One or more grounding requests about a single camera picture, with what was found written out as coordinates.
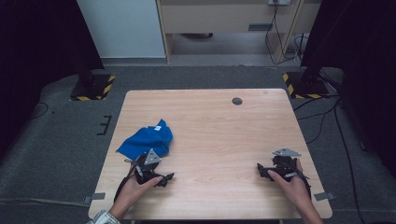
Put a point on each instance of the person's right hand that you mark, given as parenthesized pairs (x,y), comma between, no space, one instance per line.
(295,189)

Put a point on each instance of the white cabinet panel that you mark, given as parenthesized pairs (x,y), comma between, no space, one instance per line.
(121,28)

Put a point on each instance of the person's left hand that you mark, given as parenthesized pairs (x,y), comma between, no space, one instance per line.
(134,193)

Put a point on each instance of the blue cloth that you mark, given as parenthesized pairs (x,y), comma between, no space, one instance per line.
(144,140)

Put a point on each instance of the black floor tape mark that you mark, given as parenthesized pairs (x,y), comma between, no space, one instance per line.
(106,124)

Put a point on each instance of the white power strip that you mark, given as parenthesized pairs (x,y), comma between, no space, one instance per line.
(279,2)

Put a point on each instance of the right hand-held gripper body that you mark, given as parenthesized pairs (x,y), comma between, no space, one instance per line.
(285,166)

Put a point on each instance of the striped black stand base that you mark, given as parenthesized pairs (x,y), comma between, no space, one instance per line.
(306,87)
(93,88)

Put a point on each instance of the light wooden desk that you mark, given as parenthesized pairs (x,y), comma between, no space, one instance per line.
(218,15)

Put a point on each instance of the grey desk label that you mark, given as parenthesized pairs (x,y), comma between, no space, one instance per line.
(260,27)

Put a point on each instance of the black curtain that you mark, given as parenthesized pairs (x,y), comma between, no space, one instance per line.
(358,46)
(37,46)

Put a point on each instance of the grey tape strip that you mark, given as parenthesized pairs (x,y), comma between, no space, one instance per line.
(96,196)
(324,196)

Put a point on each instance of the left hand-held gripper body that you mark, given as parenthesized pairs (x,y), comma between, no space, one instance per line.
(146,171)

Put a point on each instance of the round dark table grommet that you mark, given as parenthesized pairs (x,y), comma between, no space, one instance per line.
(237,101)

